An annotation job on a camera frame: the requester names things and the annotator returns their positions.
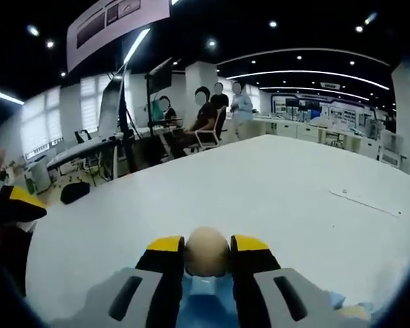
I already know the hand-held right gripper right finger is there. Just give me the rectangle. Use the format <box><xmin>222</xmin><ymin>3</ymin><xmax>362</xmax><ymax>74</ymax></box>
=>
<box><xmin>229</xmin><ymin>234</ymin><xmax>341</xmax><ymax>328</ymax></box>

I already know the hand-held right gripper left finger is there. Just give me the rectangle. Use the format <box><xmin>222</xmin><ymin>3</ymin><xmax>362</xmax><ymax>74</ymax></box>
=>
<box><xmin>51</xmin><ymin>234</ymin><xmax>186</xmax><ymax>328</ymax></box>

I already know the blue egg tray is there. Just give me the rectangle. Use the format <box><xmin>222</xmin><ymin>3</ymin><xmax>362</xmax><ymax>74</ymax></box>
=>
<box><xmin>177</xmin><ymin>271</ymin><xmax>377</xmax><ymax>328</ymax></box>

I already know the single brown egg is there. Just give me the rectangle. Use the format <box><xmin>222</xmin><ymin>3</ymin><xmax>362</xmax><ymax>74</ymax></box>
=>
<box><xmin>184</xmin><ymin>225</ymin><xmax>230</xmax><ymax>277</ymax></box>

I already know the white waste bin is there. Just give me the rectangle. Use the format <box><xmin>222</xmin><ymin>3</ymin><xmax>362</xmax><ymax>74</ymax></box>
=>
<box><xmin>26</xmin><ymin>157</ymin><xmax>52</xmax><ymax>195</ymax></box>

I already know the black bag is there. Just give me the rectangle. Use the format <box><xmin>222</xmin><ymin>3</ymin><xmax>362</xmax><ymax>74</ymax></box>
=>
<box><xmin>60</xmin><ymin>181</ymin><xmax>92</xmax><ymax>205</ymax></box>

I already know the grey office desk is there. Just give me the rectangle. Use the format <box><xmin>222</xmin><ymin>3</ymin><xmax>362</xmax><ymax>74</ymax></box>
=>
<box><xmin>46</xmin><ymin>135</ymin><xmax>137</xmax><ymax>178</ymax></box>

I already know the black chair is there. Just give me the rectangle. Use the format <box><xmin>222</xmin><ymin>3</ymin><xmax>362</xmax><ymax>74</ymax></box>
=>
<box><xmin>74</xmin><ymin>128</ymin><xmax>93</xmax><ymax>144</ymax></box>

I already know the white table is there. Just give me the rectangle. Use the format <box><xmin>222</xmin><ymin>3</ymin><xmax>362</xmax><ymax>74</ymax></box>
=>
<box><xmin>24</xmin><ymin>133</ymin><xmax>410</xmax><ymax>318</ymax></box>

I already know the white monitor back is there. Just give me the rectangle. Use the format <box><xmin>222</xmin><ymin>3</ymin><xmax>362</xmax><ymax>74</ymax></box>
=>
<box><xmin>98</xmin><ymin>73</ymin><xmax>128</xmax><ymax>137</ymax></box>

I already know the black monitor stand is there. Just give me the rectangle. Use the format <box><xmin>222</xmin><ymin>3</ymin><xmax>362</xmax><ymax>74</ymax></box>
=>
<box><xmin>118</xmin><ymin>64</ymin><xmax>139</xmax><ymax>174</ymax></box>

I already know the white cabinet row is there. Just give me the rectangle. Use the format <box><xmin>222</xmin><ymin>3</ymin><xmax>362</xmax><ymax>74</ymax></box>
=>
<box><xmin>252</xmin><ymin>115</ymin><xmax>407</xmax><ymax>168</ymax></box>

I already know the black monitor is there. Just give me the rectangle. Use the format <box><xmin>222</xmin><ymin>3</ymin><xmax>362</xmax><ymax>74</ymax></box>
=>
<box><xmin>146</xmin><ymin>57</ymin><xmax>174</xmax><ymax>98</ymax></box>

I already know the white frame office chair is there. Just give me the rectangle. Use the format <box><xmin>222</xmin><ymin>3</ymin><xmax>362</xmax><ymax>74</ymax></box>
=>
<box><xmin>193</xmin><ymin>105</ymin><xmax>227</xmax><ymax>153</ymax></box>

